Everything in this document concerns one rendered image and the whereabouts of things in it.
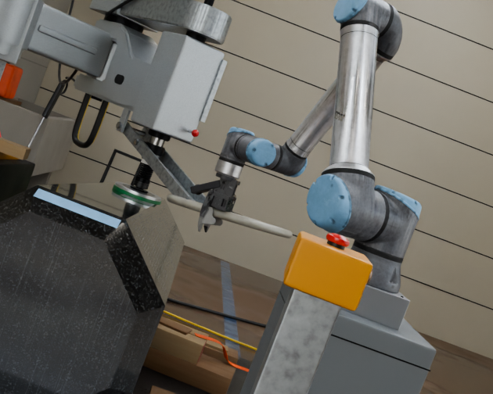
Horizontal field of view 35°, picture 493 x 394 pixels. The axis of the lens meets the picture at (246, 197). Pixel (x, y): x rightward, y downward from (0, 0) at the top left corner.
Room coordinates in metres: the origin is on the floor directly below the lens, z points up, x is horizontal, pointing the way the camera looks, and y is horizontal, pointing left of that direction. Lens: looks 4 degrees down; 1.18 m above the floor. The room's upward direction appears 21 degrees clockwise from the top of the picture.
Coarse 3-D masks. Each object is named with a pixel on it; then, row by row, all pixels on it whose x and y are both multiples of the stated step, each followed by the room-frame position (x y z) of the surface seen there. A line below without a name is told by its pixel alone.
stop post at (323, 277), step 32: (320, 256) 1.18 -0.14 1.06; (352, 256) 1.19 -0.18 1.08; (320, 288) 1.18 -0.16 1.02; (352, 288) 1.18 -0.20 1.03; (288, 320) 1.20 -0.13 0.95; (320, 320) 1.20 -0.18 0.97; (288, 352) 1.20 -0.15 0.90; (320, 352) 1.20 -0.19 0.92; (256, 384) 1.21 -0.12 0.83; (288, 384) 1.20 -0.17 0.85
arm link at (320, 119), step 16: (400, 32) 2.39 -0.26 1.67; (384, 48) 2.41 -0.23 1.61; (320, 112) 2.54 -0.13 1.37; (304, 128) 2.57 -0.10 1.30; (320, 128) 2.56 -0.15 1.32; (288, 144) 2.61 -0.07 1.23; (304, 144) 2.58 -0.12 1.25; (288, 160) 2.61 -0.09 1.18; (304, 160) 2.66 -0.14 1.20; (288, 176) 2.66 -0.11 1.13
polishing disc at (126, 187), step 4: (116, 184) 3.35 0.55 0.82; (120, 184) 3.33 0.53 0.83; (124, 184) 3.40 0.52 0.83; (128, 184) 3.46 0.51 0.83; (124, 188) 3.31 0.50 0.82; (128, 188) 3.31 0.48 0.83; (132, 188) 3.37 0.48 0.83; (132, 192) 3.30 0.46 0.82; (136, 192) 3.30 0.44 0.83; (140, 192) 3.33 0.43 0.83; (148, 192) 3.45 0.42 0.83; (144, 196) 3.31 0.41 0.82; (148, 196) 3.31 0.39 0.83; (152, 196) 3.35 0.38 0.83; (156, 196) 3.41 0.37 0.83; (156, 200) 3.35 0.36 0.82; (160, 200) 3.40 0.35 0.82
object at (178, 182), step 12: (132, 132) 3.45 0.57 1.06; (144, 132) 3.58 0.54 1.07; (132, 144) 3.43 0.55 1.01; (144, 144) 3.36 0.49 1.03; (144, 156) 3.33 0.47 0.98; (156, 156) 3.27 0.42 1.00; (168, 156) 3.39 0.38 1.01; (156, 168) 3.24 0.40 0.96; (168, 168) 3.37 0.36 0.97; (180, 168) 3.31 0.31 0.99; (168, 180) 3.15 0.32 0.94; (180, 180) 3.28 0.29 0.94; (180, 192) 3.07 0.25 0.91
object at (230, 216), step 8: (168, 200) 2.83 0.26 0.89; (176, 200) 2.76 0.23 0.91; (184, 200) 2.73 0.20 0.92; (192, 200) 3.06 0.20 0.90; (192, 208) 2.70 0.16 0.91; (200, 208) 2.68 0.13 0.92; (216, 216) 2.67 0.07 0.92; (224, 216) 2.66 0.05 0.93; (232, 216) 2.67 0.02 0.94; (240, 216) 2.68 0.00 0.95; (240, 224) 2.68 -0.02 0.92; (248, 224) 2.68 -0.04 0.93; (256, 224) 2.68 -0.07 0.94; (264, 224) 2.71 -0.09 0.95; (272, 232) 2.73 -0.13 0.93; (280, 232) 2.76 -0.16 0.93; (288, 232) 2.81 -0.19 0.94
